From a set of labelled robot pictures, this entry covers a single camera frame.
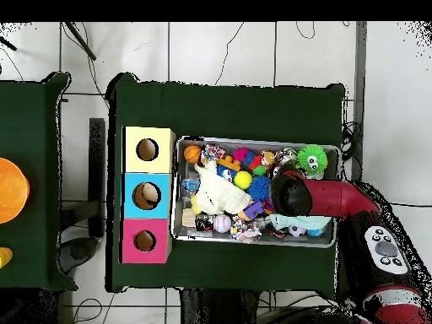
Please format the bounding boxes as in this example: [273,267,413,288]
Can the plain blue spiky ball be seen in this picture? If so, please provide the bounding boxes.
[246,175,272,203]

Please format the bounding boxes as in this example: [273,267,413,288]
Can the smooth yellow ball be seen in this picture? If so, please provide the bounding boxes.
[233,170,253,191]

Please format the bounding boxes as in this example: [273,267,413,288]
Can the cream yellow cloth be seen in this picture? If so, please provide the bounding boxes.
[193,161,252,216]

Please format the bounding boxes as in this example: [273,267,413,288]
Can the shallow metal mesh bin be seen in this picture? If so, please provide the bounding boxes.
[170,135,341,249]

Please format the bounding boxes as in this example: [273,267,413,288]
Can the wooden box with three holes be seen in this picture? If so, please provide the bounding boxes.
[119,126,177,265]

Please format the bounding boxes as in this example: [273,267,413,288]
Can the green spiky ball with eyes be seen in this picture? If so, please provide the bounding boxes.
[295,143,329,176]

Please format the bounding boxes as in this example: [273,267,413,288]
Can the mint green cloth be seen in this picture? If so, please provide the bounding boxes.
[269,213,333,231]

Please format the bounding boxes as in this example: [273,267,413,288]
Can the small toy soccer ball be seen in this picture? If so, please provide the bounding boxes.
[287,224,307,238]

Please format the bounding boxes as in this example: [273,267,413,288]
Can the dark green table cloth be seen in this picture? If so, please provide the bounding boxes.
[105,72,346,300]
[0,71,78,291]

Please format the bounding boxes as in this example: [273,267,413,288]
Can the white toy baseball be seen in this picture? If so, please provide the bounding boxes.
[213,214,233,234]

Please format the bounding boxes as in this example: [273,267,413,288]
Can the crushed black drink can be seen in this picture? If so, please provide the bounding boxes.
[195,213,214,232]

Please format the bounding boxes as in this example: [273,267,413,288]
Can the orange toy basketball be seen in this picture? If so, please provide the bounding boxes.
[183,144,203,165]

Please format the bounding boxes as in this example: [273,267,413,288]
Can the crushed clear water bottle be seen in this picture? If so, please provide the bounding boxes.
[181,178,202,208]

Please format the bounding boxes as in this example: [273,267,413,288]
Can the black upright panel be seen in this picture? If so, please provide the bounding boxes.
[88,117,106,239]

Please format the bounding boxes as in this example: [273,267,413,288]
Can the orange bowl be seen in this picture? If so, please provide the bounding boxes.
[0,157,30,224]

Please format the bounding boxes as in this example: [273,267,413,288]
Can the small yellow object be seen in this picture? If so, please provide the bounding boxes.
[0,246,14,269]

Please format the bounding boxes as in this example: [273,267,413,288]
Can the black cable bundle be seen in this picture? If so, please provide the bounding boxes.
[340,121,364,163]

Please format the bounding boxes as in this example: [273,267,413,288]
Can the grey floor cable cover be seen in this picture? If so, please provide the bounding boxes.
[347,21,368,183]

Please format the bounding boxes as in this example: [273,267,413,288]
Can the black cable with connector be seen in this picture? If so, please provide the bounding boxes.
[391,201,432,208]

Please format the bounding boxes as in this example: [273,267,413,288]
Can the thin black floor cable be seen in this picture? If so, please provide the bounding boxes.
[214,21,245,87]

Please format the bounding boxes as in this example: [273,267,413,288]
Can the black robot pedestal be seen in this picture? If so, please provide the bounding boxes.
[179,288,261,324]

